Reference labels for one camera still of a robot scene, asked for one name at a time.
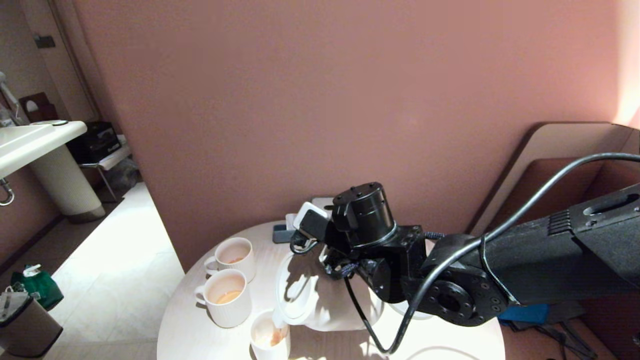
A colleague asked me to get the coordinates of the brown upholstered bench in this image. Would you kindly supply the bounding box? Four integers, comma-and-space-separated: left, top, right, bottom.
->
475, 157, 640, 360

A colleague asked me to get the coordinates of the white metal-leg rack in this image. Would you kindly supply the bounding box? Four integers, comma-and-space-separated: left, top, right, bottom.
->
80, 142, 133, 203

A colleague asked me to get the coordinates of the chrome drain pipe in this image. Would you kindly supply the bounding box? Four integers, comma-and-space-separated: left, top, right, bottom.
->
0, 178, 16, 207

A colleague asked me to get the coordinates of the thin dark loose cable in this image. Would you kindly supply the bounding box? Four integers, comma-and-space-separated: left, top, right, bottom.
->
532, 322, 603, 360

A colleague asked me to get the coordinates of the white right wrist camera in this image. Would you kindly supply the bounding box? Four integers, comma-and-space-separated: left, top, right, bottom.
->
291, 201, 332, 243

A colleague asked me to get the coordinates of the white pedestal sink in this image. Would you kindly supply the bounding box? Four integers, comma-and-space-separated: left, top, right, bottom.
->
0, 121, 88, 180

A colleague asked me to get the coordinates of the black box appliance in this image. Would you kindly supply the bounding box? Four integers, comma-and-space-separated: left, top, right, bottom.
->
66, 121, 122, 165

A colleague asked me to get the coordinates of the green bag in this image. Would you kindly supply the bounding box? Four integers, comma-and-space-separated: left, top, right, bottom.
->
11, 265, 65, 312

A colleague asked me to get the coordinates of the white ribbed sink pedestal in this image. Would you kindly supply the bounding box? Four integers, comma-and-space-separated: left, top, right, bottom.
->
28, 145, 107, 224

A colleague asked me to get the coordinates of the brown wall holder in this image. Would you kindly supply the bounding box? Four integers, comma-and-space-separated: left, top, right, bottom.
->
19, 92, 58, 124

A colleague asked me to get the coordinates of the blue folded cloth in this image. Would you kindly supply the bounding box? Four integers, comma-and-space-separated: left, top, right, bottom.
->
497, 303, 551, 325

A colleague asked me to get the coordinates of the small grey sachet holder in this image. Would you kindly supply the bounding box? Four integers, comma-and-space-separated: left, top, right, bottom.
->
272, 223, 301, 244

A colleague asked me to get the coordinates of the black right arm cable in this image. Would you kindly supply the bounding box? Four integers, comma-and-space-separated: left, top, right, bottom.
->
344, 152, 640, 354

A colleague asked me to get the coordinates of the brown waste bin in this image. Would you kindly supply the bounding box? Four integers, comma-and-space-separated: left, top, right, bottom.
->
0, 286, 64, 359

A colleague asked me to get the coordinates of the grey plastic bag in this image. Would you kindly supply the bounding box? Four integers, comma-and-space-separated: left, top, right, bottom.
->
107, 160, 142, 195

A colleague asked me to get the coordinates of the smooth white handleless cup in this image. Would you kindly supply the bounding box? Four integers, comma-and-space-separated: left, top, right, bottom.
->
249, 310, 292, 360

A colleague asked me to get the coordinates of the white electric kettle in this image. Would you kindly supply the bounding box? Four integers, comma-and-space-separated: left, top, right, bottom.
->
274, 250, 386, 333

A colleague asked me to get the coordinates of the grey round kettle base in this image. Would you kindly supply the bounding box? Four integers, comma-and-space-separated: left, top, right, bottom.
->
387, 300, 436, 322

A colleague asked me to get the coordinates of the white ribbed mug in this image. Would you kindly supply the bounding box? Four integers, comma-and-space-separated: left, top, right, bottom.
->
204, 237, 257, 283
194, 269, 253, 329

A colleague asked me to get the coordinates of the chrome sink faucet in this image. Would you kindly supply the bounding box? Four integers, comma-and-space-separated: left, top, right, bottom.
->
0, 72, 23, 127

